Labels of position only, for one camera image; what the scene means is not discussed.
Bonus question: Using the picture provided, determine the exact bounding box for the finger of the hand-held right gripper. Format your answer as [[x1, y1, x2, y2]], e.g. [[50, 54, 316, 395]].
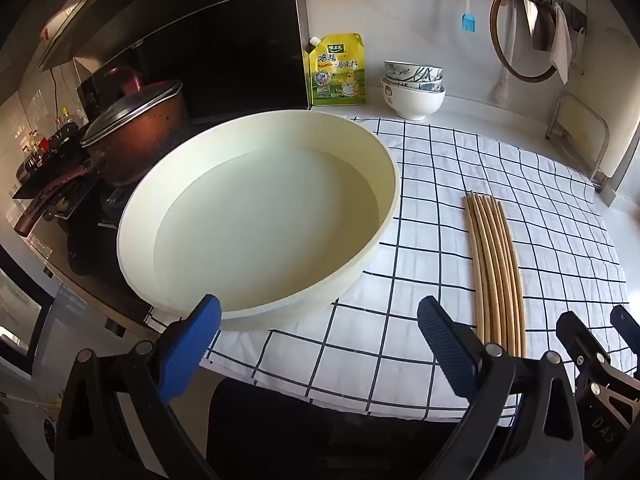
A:
[[556, 310, 613, 401], [610, 304, 640, 356]]

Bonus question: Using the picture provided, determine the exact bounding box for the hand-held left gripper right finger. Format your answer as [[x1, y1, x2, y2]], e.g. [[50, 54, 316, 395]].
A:
[[417, 296, 586, 480]]

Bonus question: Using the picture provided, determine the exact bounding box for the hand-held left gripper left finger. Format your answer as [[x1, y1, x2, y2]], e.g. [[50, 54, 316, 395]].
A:
[[54, 294, 222, 480]]

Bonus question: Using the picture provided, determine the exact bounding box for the bundle of wooden chopsticks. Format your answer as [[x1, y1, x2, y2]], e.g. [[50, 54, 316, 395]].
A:
[[462, 190, 527, 358]]

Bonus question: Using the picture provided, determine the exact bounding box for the cream round basin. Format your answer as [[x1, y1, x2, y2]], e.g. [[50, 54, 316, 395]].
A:
[[116, 109, 401, 332]]

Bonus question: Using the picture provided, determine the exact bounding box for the black gas stove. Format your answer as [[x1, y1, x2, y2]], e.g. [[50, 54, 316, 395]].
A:
[[10, 160, 166, 336]]

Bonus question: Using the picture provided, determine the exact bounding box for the white black checked cloth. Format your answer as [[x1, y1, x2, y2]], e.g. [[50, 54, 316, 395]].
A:
[[200, 116, 628, 428]]

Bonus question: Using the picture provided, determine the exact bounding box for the white cutting board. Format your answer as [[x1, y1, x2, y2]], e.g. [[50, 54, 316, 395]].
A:
[[562, 60, 640, 181]]

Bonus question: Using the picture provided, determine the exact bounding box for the red-brown cooking pot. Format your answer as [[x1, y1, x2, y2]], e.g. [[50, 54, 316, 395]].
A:
[[14, 80, 188, 238]]

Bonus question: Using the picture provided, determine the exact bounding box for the metal rack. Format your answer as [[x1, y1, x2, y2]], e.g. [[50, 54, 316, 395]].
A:
[[545, 91, 612, 181]]

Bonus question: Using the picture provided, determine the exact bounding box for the glass pot lid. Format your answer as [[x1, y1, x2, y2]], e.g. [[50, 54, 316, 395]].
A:
[[80, 66, 183, 148]]

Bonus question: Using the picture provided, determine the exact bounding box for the white bowl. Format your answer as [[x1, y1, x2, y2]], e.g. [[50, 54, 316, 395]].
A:
[[381, 80, 446, 121]]

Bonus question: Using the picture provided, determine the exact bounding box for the row of condiment bottles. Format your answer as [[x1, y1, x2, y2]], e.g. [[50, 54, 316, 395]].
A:
[[15, 107, 83, 181]]

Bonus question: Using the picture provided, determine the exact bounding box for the blue patterned bowl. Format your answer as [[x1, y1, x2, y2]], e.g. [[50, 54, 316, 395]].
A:
[[382, 76, 445, 93], [384, 60, 444, 83]]

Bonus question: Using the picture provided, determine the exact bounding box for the white hanging utensil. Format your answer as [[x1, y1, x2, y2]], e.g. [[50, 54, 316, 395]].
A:
[[492, 0, 518, 103]]

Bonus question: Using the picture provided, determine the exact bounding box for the white hanging cloth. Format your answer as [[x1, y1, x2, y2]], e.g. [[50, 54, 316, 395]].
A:
[[549, 2, 573, 86]]

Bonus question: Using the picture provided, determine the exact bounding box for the yellow seasoning pouch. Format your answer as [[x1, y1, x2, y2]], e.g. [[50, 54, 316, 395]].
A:
[[303, 32, 368, 107]]

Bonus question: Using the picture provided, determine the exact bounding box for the black range hood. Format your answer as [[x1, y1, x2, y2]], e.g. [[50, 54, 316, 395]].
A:
[[37, 0, 310, 123]]

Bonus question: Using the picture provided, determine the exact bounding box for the round brown-rimmed lid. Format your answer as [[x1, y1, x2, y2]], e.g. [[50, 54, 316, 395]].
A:
[[489, 0, 560, 82]]

